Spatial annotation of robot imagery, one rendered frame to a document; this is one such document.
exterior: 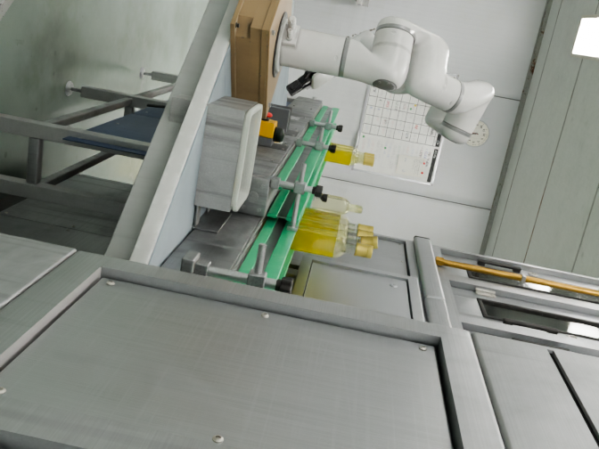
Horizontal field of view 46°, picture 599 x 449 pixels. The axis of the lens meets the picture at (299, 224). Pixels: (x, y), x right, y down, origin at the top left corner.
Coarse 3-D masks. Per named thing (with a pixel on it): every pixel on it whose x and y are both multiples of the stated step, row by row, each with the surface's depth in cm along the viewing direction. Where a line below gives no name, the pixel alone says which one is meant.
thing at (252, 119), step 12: (252, 108) 150; (252, 120) 161; (252, 132) 162; (252, 144) 163; (240, 156) 147; (252, 156) 164; (240, 168) 148; (252, 168) 165; (240, 180) 149; (240, 192) 164; (240, 204) 156
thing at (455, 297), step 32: (320, 256) 220; (352, 256) 226; (384, 256) 231; (416, 256) 230; (448, 256) 246; (480, 256) 247; (448, 288) 209; (480, 288) 216; (512, 288) 220; (544, 288) 232; (448, 320) 180; (480, 320) 190; (512, 320) 194; (544, 320) 204; (576, 320) 208; (576, 352) 185
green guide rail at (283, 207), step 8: (328, 136) 300; (328, 144) 283; (320, 160) 248; (312, 176) 222; (312, 184) 212; (280, 192) 196; (288, 192) 197; (280, 200) 187; (288, 200) 190; (304, 200) 192; (272, 208) 179; (280, 208) 180; (288, 208) 183; (272, 216) 175; (280, 216) 175; (288, 216) 174
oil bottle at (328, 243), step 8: (296, 232) 179; (304, 232) 179; (312, 232) 179; (320, 232) 180; (328, 232) 181; (336, 232) 182; (296, 240) 179; (304, 240) 179; (312, 240) 179; (320, 240) 178; (328, 240) 178; (336, 240) 178; (344, 240) 179; (296, 248) 180; (304, 248) 180; (312, 248) 179; (320, 248) 179; (328, 248) 179; (336, 248) 179; (344, 248) 179; (328, 256) 180; (336, 256) 179
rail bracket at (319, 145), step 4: (320, 132) 224; (320, 136) 225; (296, 140) 225; (300, 140) 225; (320, 140) 225; (296, 144) 225; (300, 144) 225; (304, 144) 226; (308, 144) 226; (312, 144) 225; (316, 144) 225; (320, 144) 225; (324, 144) 226; (332, 144) 226; (316, 148) 225; (320, 148) 225; (324, 148) 225; (328, 148) 225; (332, 148) 225; (332, 152) 225
